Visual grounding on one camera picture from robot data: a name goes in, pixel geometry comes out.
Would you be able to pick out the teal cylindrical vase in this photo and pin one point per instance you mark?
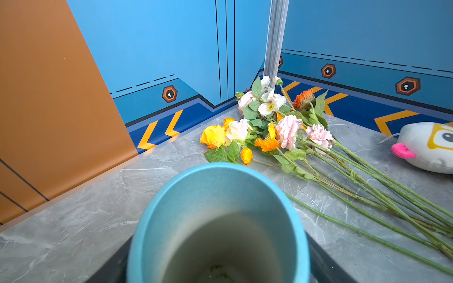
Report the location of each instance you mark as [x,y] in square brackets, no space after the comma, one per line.
[219,223]

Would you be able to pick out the orange yellow small flower stem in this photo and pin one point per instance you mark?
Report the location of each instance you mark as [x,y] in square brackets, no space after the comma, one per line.
[292,144]

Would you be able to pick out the aluminium corner post right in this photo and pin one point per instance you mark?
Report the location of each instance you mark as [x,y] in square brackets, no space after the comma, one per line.
[275,35]

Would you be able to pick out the white flower stem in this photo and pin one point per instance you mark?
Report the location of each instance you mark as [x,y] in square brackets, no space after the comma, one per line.
[262,101]

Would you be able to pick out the white plush toy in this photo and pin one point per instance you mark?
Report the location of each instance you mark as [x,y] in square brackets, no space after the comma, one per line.
[426,145]

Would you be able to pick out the cream pink rose stem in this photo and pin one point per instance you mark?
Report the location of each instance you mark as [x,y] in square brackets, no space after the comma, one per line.
[236,131]

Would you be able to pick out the yellow rose stem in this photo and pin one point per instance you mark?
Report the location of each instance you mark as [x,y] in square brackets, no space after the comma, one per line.
[214,138]

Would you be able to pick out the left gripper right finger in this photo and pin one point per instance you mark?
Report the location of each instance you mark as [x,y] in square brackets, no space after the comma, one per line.
[323,268]

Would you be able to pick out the pink rose spray stem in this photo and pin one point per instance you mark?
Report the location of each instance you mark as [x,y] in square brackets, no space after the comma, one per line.
[292,130]

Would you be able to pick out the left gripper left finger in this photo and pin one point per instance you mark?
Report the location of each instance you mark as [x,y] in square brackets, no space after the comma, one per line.
[114,270]

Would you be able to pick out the orange gerbera stem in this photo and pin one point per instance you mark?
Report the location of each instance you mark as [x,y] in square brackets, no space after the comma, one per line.
[310,108]

